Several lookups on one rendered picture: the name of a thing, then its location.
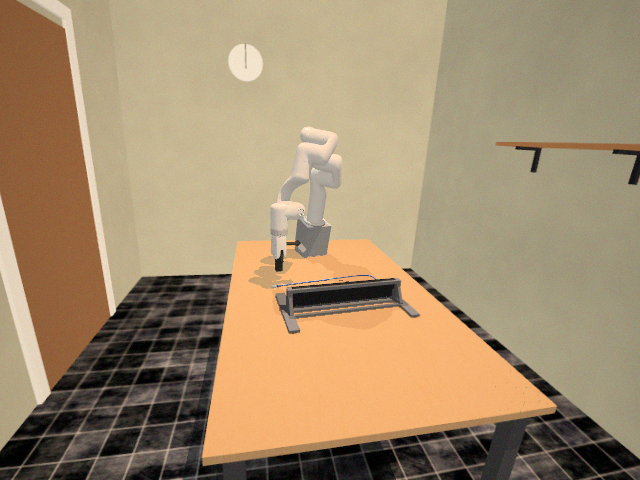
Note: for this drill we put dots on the dark grey patch panel rack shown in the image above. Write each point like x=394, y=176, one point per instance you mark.
x=349, y=292

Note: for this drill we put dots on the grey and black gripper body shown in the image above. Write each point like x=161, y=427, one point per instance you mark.
x=278, y=243

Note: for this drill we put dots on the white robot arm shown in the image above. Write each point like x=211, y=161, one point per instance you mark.
x=326, y=172

